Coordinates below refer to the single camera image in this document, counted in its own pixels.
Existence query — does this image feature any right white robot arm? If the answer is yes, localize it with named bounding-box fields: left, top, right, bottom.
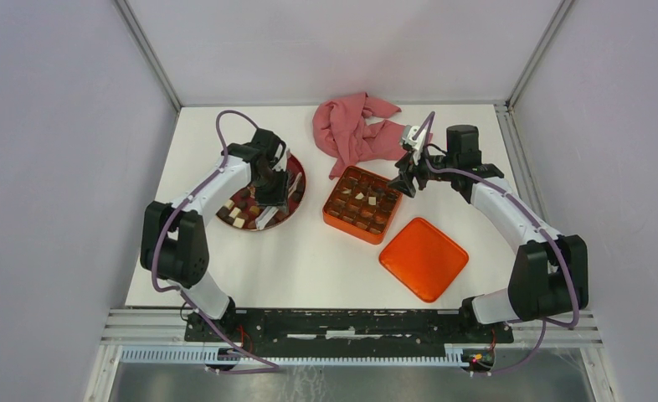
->
left=388, top=125, right=589, bottom=342

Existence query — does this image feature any purple cable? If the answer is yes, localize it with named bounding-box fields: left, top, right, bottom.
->
left=412, top=111, right=581, bottom=329
left=151, top=110, right=259, bottom=294

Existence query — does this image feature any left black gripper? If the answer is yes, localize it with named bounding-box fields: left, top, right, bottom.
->
left=251, top=167, right=290, bottom=214

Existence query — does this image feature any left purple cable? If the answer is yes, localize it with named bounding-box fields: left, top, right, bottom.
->
left=151, top=110, right=259, bottom=294

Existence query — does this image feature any orange box lid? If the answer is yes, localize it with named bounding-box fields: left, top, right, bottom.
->
left=378, top=217, right=470, bottom=303

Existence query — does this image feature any orange chocolate box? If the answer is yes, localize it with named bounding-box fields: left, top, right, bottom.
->
left=322, top=166, right=403, bottom=245

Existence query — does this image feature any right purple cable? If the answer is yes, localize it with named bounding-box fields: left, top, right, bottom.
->
left=412, top=111, right=581, bottom=329

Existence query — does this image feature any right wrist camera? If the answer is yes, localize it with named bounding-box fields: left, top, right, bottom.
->
left=400, top=126, right=429, bottom=165

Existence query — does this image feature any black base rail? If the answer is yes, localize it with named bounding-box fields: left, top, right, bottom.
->
left=215, top=307, right=514, bottom=358

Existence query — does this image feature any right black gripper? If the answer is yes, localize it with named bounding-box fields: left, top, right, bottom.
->
left=387, top=142, right=457, bottom=198

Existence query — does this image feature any round dark red plate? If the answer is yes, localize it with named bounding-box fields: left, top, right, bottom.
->
left=215, top=154, right=306, bottom=231

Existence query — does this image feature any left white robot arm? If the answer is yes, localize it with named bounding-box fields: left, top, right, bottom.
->
left=140, top=129, right=291, bottom=342

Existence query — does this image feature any pink cloth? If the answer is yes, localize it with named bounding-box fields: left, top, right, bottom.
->
left=311, top=92, right=434, bottom=179

